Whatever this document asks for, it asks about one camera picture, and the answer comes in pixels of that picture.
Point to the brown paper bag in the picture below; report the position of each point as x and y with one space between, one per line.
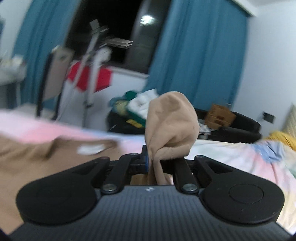
219 115

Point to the white black chair back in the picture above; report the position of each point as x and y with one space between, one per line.
57 76

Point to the white tissue box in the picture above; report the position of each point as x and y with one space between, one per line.
17 60

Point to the pale green towel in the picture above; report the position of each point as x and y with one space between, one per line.
120 106

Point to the red garment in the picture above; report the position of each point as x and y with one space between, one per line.
101 78

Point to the pastel crumpled quilt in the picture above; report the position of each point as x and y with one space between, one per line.
266 150

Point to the green garment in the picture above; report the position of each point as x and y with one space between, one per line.
136 121

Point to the blue curtain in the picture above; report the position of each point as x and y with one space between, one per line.
39 46
196 46

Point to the yellow cloth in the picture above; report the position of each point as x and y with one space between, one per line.
282 139

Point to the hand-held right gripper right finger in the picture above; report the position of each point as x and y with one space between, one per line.
180 167

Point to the beige headboard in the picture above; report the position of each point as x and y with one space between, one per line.
290 120

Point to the black wall socket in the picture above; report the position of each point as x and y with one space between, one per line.
269 117

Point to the garment steamer stand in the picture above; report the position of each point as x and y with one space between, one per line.
91 76

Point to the tan pants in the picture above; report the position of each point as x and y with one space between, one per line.
171 120

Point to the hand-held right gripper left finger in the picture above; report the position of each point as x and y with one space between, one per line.
146 160

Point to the white garment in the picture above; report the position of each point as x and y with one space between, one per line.
138 104

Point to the white patterned cloth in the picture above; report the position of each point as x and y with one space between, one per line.
204 130

